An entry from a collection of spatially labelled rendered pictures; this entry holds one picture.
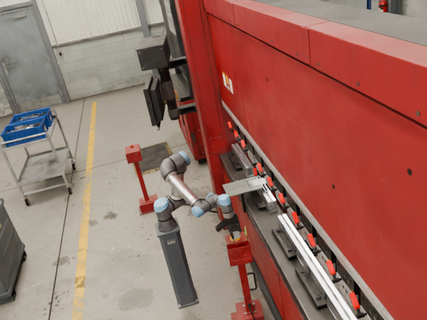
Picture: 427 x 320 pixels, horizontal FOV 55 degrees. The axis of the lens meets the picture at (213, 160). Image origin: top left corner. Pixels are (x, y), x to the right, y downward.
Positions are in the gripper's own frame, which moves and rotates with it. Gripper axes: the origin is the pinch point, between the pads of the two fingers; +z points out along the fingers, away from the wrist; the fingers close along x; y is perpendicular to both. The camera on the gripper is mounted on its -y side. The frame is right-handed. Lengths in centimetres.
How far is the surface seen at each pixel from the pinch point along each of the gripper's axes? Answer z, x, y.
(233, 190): -15.4, 36.1, 8.5
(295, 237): -8.8, -24.2, 38.1
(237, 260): 13.9, -5.1, -1.0
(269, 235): -1.0, -6.4, 24.2
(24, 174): 24, 286, -264
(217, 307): 81, 24, -31
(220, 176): 20, 124, -2
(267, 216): -0.9, 14.0, 26.6
